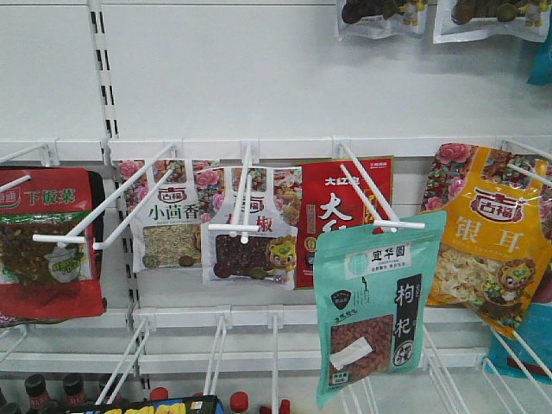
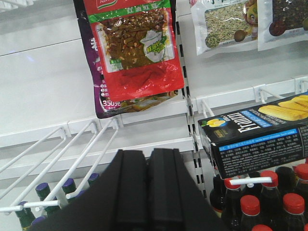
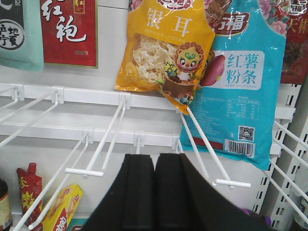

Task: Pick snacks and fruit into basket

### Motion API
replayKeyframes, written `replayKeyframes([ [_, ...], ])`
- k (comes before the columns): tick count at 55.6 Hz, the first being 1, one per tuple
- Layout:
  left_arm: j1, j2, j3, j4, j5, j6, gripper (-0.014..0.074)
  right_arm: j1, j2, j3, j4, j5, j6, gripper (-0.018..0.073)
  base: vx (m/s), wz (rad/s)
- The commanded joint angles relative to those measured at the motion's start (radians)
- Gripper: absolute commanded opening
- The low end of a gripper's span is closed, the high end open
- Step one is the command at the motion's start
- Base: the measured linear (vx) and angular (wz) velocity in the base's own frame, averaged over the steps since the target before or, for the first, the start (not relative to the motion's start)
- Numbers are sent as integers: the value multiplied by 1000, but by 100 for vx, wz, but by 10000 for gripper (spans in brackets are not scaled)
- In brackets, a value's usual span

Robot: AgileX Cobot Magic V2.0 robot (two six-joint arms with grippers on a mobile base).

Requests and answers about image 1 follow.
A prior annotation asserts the teal goji berry pouch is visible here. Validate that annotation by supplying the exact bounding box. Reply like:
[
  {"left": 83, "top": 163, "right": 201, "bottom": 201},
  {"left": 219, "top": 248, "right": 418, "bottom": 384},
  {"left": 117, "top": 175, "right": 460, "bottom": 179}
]
[{"left": 313, "top": 210, "right": 447, "bottom": 408}]

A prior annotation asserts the red Da Hong Pao packet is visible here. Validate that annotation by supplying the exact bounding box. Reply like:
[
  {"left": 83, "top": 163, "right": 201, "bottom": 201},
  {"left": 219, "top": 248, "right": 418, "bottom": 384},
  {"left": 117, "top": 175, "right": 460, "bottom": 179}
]
[{"left": 295, "top": 160, "right": 387, "bottom": 289}]

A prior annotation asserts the peppercorn spice pouch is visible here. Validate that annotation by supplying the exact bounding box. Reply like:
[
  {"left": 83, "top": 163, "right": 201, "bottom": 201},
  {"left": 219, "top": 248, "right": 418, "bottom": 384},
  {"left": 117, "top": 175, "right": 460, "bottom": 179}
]
[{"left": 201, "top": 166, "right": 302, "bottom": 290}]

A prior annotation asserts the white centre display hook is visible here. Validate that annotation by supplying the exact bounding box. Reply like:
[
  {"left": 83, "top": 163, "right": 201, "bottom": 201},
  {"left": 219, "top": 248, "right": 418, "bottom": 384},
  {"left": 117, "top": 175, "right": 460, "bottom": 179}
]
[{"left": 207, "top": 141, "right": 260, "bottom": 244}]

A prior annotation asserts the white right display hook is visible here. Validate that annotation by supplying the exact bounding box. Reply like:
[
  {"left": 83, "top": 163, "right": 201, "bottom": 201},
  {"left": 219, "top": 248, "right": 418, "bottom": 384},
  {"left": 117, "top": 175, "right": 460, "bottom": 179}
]
[{"left": 336, "top": 139, "right": 425, "bottom": 233}]

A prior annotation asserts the fennel seed spice pouch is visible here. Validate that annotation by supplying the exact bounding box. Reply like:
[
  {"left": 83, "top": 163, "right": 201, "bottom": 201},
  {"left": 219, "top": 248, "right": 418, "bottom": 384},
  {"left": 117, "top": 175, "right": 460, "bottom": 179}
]
[{"left": 124, "top": 159, "right": 220, "bottom": 273}]

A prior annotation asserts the white display hook with bar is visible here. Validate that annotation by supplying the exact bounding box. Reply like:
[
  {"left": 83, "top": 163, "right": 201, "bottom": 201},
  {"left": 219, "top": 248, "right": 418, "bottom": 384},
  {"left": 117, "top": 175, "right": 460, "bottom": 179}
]
[{"left": 32, "top": 143, "right": 175, "bottom": 248}]

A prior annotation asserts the upper left hanging pouch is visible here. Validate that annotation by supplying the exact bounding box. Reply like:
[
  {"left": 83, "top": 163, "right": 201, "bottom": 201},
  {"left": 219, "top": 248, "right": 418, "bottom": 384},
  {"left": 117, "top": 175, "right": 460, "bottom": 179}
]
[{"left": 336, "top": 0, "right": 428, "bottom": 40}]

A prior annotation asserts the hanging pouch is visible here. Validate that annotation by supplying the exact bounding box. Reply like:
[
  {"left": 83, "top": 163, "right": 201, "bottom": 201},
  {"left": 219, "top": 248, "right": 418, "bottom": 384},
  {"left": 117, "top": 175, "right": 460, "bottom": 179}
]
[
  {"left": 336, "top": 0, "right": 428, "bottom": 40},
  {"left": 433, "top": 0, "right": 551, "bottom": 44}
]

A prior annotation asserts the yellow white fungus pouch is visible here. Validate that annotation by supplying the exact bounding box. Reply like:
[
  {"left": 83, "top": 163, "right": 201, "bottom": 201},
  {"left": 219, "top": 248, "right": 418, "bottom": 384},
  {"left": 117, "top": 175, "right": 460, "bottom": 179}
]
[{"left": 421, "top": 142, "right": 551, "bottom": 337}]

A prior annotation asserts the red pickled vegetable pouch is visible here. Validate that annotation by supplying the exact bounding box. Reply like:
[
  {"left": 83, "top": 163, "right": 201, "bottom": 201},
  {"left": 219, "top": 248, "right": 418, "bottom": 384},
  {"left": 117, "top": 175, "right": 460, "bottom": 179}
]
[{"left": 1, "top": 166, "right": 105, "bottom": 324}]

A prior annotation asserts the upper right hanging pouch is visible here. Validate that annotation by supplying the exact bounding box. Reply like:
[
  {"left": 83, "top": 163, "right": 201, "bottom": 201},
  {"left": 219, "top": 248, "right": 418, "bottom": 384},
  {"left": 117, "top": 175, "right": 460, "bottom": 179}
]
[{"left": 433, "top": 0, "right": 551, "bottom": 44}]

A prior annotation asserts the blue sweet potato noodle pouch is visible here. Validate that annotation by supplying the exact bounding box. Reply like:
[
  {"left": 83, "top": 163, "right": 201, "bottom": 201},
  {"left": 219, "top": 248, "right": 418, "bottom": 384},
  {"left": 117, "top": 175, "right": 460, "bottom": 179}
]
[{"left": 488, "top": 303, "right": 551, "bottom": 384}]

